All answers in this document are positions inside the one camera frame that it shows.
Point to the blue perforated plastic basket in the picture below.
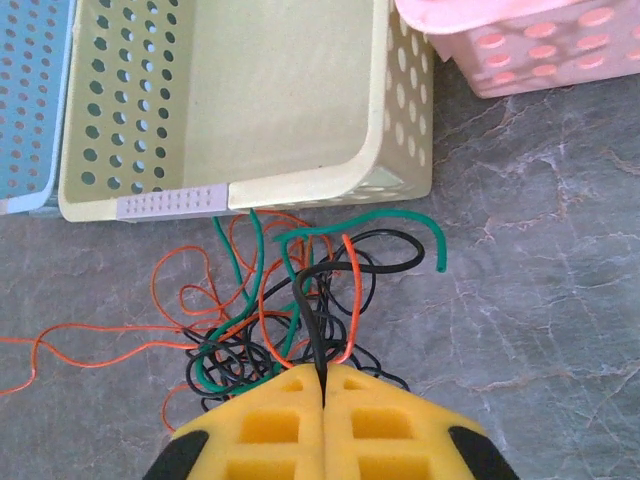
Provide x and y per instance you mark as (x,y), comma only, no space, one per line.
(25,100)

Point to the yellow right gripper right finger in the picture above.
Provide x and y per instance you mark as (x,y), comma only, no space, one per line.
(390,450)

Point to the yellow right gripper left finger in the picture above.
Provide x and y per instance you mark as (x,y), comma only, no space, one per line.
(280,450)

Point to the pink perforated plastic basket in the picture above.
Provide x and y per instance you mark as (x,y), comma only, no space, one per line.
(540,50)

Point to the pale yellow perforated plastic basket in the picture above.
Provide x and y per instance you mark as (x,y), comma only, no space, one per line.
(280,100)

